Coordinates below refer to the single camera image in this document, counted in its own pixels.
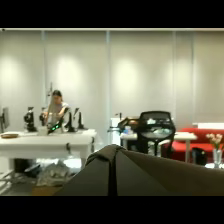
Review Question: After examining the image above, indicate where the brown garment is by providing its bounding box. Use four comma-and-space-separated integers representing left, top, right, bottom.
54, 143, 224, 197

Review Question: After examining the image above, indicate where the long white table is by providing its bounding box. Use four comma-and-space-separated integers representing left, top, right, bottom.
0, 128, 98, 182

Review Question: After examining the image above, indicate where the black office chair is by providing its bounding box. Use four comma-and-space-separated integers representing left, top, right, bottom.
135, 110, 177, 158

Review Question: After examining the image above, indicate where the person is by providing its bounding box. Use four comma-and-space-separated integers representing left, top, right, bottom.
42, 89, 71, 130

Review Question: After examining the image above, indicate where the small white table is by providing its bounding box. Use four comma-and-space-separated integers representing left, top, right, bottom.
119, 131, 199, 164

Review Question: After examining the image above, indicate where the red sofa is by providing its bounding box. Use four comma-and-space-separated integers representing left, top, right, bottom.
171, 127, 224, 164

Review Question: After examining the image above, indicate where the glass vase with flowers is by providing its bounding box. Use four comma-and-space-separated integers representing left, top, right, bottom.
205, 132, 224, 170

